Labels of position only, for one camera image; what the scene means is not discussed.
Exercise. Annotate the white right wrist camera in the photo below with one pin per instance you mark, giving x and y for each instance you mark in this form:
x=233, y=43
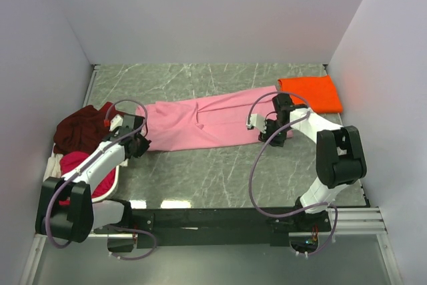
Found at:
x=256, y=121

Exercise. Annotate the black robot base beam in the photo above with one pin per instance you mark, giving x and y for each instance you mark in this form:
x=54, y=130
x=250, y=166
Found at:
x=210, y=227

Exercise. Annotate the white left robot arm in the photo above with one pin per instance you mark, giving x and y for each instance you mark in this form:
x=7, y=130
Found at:
x=66, y=210

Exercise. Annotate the dark red t shirt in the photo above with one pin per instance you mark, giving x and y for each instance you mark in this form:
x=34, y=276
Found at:
x=82, y=131

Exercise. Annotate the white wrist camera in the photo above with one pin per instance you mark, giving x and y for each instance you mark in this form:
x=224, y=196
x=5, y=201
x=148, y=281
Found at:
x=256, y=121
x=116, y=122

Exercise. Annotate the white laundry basket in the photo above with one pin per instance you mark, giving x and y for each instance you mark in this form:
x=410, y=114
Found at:
x=58, y=164

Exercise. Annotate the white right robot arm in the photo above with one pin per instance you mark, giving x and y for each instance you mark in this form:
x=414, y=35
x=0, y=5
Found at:
x=340, y=160

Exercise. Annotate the aluminium rail frame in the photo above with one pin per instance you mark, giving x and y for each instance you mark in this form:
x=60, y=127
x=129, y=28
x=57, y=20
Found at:
x=351, y=221

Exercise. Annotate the folded orange t shirt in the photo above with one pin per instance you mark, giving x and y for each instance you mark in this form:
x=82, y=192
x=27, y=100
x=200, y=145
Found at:
x=319, y=91

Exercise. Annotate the pink t shirt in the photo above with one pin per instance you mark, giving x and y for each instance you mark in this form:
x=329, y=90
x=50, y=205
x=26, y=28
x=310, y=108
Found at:
x=207, y=122

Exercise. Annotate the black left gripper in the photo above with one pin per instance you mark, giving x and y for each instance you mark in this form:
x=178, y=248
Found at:
x=140, y=146

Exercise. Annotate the magenta t shirt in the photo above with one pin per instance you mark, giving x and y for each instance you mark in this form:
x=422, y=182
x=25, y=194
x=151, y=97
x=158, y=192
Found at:
x=101, y=189

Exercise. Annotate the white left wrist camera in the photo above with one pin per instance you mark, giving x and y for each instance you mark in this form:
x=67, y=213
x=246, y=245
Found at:
x=116, y=122

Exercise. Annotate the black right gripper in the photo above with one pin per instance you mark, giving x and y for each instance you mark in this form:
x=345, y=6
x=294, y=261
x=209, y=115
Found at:
x=271, y=133

